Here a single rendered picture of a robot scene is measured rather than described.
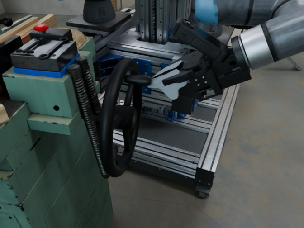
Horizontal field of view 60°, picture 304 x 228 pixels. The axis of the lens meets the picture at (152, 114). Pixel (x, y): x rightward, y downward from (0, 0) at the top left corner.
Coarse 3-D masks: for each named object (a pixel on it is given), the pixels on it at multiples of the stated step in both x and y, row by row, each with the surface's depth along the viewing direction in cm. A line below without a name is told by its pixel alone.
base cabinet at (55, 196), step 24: (72, 144) 78; (48, 168) 66; (72, 168) 80; (96, 168) 101; (48, 192) 68; (72, 192) 82; (96, 192) 104; (0, 216) 61; (24, 216) 59; (48, 216) 69; (72, 216) 84; (96, 216) 107
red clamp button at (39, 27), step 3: (39, 24) 55; (42, 24) 55; (45, 24) 56; (33, 27) 55; (36, 27) 54; (39, 27) 54; (42, 27) 54; (45, 27) 55; (48, 27) 56; (36, 30) 54; (39, 30) 54; (42, 30) 54; (45, 30) 55
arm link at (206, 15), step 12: (204, 0) 52; (216, 0) 51; (228, 0) 51; (240, 0) 51; (252, 0) 51; (204, 12) 53; (216, 12) 52; (228, 12) 52; (240, 12) 52; (216, 24) 55; (228, 24) 55; (240, 24) 55
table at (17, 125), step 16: (80, 48) 76; (0, 96) 56; (16, 112) 52; (80, 112) 58; (0, 128) 48; (16, 128) 52; (32, 128) 56; (48, 128) 55; (64, 128) 54; (0, 144) 48; (16, 144) 53; (0, 160) 49
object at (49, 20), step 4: (48, 16) 87; (52, 16) 87; (40, 20) 83; (44, 20) 83; (48, 20) 85; (52, 20) 88; (32, 24) 80; (36, 24) 80; (48, 24) 86; (52, 24) 88; (56, 24) 90; (28, 28) 78; (32, 28) 78; (20, 32) 75; (24, 32) 75
